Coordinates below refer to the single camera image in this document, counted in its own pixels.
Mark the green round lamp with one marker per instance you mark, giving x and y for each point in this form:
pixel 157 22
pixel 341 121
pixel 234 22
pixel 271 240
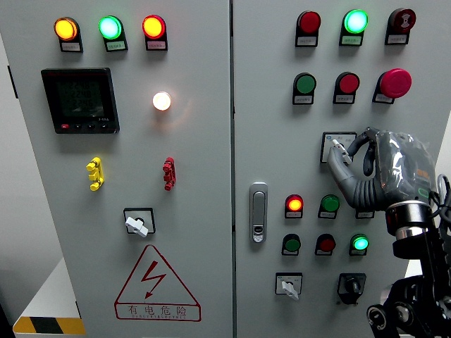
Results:
pixel 330 203

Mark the green lit lamp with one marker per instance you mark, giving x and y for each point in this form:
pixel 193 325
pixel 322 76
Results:
pixel 110 27
pixel 359 243
pixel 356 21

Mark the large red stop button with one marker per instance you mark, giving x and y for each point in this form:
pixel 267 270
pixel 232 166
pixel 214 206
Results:
pixel 395 83

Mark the red push button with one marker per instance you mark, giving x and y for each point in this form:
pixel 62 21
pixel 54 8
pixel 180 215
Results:
pixel 349 84
pixel 326 245

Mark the red lit lamp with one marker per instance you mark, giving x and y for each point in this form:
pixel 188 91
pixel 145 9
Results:
pixel 153 27
pixel 294 204

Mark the pale grey door with lock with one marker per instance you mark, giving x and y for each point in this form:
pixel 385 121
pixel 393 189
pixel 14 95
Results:
pixel 282 158

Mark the green push button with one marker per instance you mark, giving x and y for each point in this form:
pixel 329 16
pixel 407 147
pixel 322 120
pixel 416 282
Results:
pixel 292 244
pixel 305 84

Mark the silver door lock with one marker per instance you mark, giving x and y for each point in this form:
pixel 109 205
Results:
pixel 258 211

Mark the red buzzer lamp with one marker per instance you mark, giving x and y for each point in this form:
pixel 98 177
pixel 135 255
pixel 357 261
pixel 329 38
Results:
pixel 402 20

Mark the pale grey door with display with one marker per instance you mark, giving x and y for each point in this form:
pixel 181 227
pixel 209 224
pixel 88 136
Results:
pixel 197 169

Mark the white round lamp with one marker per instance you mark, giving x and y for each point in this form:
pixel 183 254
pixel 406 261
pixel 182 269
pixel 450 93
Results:
pixel 161 101

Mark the red warning triangle sticker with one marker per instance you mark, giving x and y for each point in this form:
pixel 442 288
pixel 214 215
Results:
pixel 154 311

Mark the black display meter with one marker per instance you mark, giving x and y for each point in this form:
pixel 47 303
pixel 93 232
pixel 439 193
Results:
pixel 79 98

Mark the yellow round lamp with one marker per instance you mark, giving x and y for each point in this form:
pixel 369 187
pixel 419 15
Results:
pixel 65 29

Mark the black yellow striped tape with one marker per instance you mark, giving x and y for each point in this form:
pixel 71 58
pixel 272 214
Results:
pixel 49 325

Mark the black door hinge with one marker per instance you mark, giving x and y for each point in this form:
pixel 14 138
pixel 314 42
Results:
pixel 13 82

